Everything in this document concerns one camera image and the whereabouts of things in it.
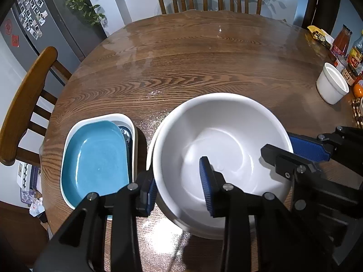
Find large white bowl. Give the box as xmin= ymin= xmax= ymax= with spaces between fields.
xmin=146 ymin=135 xmax=256 ymax=240

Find blue dish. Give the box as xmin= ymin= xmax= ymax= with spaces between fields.
xmin=60 ymin=120 xmax=131 ymax=209

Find small white ramekin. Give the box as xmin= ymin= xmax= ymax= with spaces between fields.
xmin=316 ymin=63 xmax=349 ymax=105

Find medium white bowl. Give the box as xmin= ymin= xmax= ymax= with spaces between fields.
xmin=151 ymin=93 xmax=293 ymax=235

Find small patterned square plate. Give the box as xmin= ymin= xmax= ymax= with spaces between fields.
xmin=119 ymin=126 xmax=133 ymax=150

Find wooden bead trivet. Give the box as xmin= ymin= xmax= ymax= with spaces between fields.
xmin=351 ymin=98 xmax=363 ymax=129

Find orange fruit front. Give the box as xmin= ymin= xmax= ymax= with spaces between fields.
xmin=353 ymin=82 xmax=363 ymax=98

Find brown sauce jar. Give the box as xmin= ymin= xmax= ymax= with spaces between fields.
xmin=341 ymin=66 xmax=357 ymax=86

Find small white label jar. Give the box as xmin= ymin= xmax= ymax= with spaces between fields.
xmin=334 ymin=56 xmax=347 ymax=73

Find vinegar bottle yellow cap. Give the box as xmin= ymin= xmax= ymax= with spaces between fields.
xmin=347 ymin=31 xmax=363 ymax=69

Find red sauce bottle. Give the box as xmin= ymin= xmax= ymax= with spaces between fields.
xmin=330 ymin=25 xmax=352 ymax=58

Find yellow snack packet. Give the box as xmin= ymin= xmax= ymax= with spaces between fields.
xmin=308 ymin=25 xmax=334 ymax=49

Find dark door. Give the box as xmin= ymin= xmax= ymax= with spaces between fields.
xmin=302 ymin=0 xmax=341 ymax=34

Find grey refrigerator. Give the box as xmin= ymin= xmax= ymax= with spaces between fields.
xmin=1 ymin=0 xmax=106 ymax=72

